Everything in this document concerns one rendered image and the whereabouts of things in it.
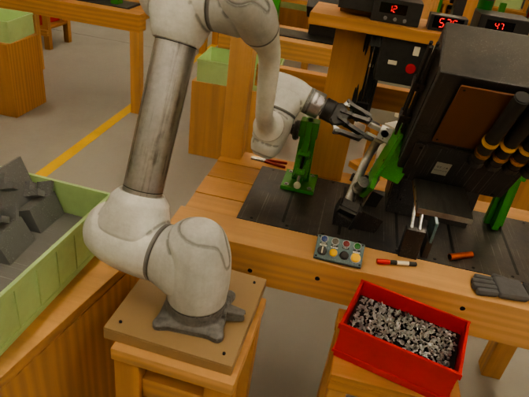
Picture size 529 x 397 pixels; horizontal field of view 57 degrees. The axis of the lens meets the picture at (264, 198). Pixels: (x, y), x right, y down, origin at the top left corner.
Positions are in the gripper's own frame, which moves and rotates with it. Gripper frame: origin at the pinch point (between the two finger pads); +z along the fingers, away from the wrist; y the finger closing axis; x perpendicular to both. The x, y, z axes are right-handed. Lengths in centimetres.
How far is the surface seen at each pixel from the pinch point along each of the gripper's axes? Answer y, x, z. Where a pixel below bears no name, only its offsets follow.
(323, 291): -56, 4, 5
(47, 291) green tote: -90, -11, -69
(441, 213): -22.9, -20.1, 22.8
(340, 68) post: 22.7, 12.1, -19.8
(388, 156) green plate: -9.4, -8.9, 4.8
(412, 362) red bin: -65, -30, 26
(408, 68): 24.4, -4.5, 0.4
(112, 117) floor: 31, 283, -178
